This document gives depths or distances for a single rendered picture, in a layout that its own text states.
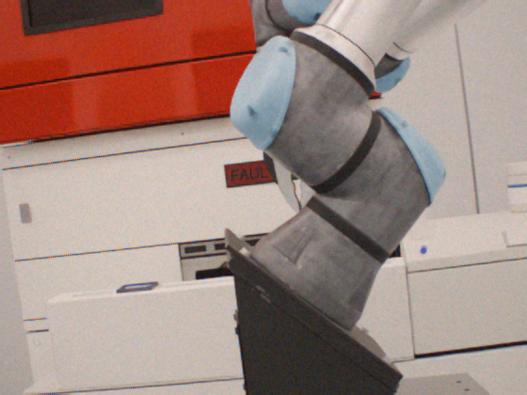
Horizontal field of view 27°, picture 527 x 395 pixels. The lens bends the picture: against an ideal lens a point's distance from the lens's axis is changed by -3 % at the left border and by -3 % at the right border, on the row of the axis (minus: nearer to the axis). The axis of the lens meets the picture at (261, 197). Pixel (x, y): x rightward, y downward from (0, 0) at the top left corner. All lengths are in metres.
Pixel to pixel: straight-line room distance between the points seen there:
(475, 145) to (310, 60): 2.54
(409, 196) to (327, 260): 0.12
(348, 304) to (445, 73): 2.51
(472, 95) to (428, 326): 2.16
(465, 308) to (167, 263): 0.84
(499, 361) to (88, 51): 1.08
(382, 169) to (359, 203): 0.05
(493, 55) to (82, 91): 1.83
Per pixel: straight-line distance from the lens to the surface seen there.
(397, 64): 1.62
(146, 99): 2.25
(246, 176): 2.27
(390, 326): 1.65
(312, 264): 1.25
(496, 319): 1.66
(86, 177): 2.33
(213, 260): 2.28
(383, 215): 1.27
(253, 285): 1.23
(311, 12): 1.55
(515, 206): 2.19
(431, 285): 1.64
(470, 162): 3.75
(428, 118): 3.74
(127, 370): 1.71
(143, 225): 2.31
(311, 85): 1.22
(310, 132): 1.22
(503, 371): 1.68
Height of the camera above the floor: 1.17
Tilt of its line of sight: 3 degrees down
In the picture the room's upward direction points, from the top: 7 degrees counter-clockwise
